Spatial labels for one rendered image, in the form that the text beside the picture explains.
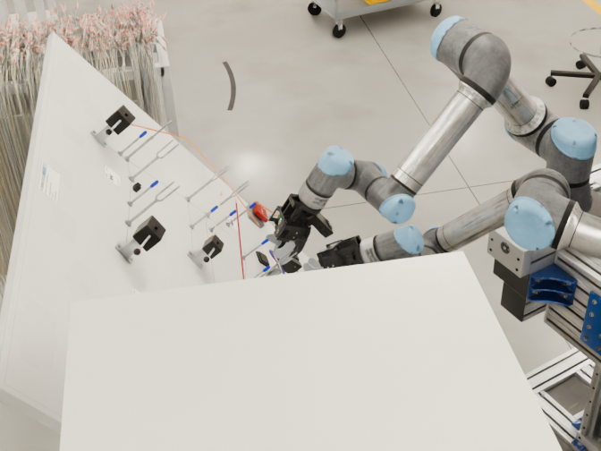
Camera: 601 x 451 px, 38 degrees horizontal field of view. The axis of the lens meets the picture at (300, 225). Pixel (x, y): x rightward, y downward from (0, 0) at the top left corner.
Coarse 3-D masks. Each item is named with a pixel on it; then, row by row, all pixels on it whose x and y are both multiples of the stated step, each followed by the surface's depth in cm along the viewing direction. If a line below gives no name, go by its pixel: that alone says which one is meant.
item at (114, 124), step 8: (120, 112) 192; (128, 112) 196; (112, 120) 192; (120, 120) 192; (128, 120) 193; (104, 128) 195; (112, 128) 189; (120, 128) 193; (96, 136) 196; (104, 136) 196; (104, 144) 197
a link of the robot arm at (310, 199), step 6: (306, 186) 209; (300, 192) 211; (306, 192) 209; (312, 192) 208; (300, 198) 211; (306, 198) 209; (312, 198) 209; (318, 198) 208; (324, 198) 209; (330, 198) 211; (306, 204) 210; (312, 204) 210; (318, 204) 210; (324, 204) 211
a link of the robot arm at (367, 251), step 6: (366, 240) 224; (372, 240) 222; (360, 246) 223; (366, 246) 222; (372, 246) 221; (360, 252) 223; (366, 252) 222; (372, 252) 221; (366, 258) 222; (372, 258) 222
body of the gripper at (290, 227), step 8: (288, 200) 213; (296, 200) 213; (280, 208) 216; (288, 208) 213; (296, 208) 212; (304, 208) 211; (272, 216) 218; (280, 216) 216; (288, 216) 215; (296, 216) 213; (304, 216) 214; (280, 224) 215; (288, 224) 214; (296, 224) 215; (304, 224) 216; (280, 232) 215; (288, 232) 214; (296, 232) 216; (304, 232) 216; (280, 240) 215; (288, 240) 216
